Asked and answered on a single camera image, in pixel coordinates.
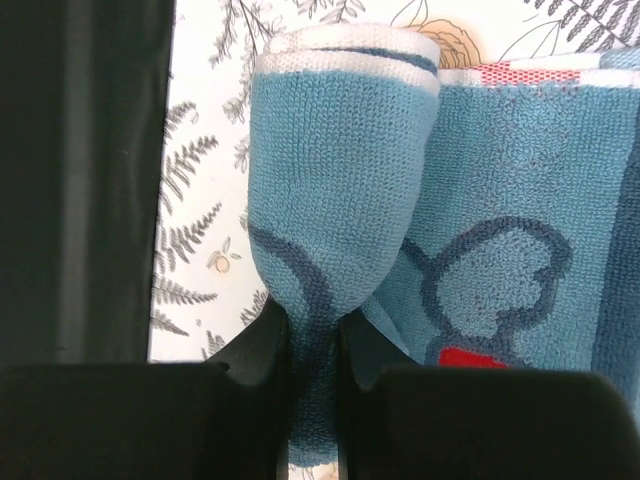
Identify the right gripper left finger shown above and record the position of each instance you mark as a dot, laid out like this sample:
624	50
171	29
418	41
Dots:
224	418

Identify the floral table mat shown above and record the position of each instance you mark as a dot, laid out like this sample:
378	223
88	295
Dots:
200	200

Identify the blue towel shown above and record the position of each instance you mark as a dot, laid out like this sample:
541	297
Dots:
343	122

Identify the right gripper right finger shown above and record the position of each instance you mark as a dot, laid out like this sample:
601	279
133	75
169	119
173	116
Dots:
399	420

